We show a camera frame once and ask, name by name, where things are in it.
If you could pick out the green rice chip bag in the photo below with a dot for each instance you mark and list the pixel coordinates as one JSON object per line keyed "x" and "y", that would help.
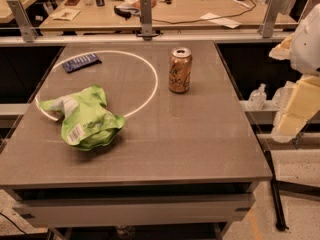
{"x": 87, "y": 122}

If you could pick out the metal bracket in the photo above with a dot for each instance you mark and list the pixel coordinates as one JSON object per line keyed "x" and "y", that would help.
{"x": 267, "y": 27}
{"x": 146, "y": 31}
{"x": 27, "y": 31}

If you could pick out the left metal bracket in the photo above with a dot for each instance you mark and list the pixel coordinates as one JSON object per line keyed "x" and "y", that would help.
{"x": 27, "y": 31}

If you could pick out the middle metal bracket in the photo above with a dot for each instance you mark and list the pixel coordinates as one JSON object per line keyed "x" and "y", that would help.
{"x": 146, "y": 31}

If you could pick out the clear sanitizer bottle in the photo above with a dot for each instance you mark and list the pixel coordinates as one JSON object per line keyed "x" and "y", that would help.
{"x": 257, "y": 98}

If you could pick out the black sunglasses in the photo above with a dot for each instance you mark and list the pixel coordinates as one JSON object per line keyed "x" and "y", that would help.
{"x": 121, "y": 13}

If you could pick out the white table drawer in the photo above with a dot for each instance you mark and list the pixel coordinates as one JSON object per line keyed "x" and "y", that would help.
{"x": 135, "y": 211}

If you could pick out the paper card on desk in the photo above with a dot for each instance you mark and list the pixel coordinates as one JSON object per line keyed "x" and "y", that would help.
{"x": 66, "y": 14}

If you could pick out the dark blue snack bar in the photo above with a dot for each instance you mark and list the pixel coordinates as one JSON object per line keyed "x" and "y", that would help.
{"x": 80, "y": 62}

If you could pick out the white paper sheet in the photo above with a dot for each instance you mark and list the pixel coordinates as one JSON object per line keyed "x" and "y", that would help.
{"x": 221, "y": 21}

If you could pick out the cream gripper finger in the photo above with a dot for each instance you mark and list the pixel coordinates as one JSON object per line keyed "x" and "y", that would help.
{"x": 282, "y": 50}
{"x": 299, "y": 102}

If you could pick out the orange soda can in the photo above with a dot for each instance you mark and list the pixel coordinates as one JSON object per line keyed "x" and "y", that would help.
{"x": 180, "y": 63}

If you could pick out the right metal bracket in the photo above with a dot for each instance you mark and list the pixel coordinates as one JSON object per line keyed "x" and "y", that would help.
{"x": 267, "y": 27}

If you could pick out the black floor rod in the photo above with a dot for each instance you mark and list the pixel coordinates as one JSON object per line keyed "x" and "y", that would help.
{"x": 280, "y": 218}

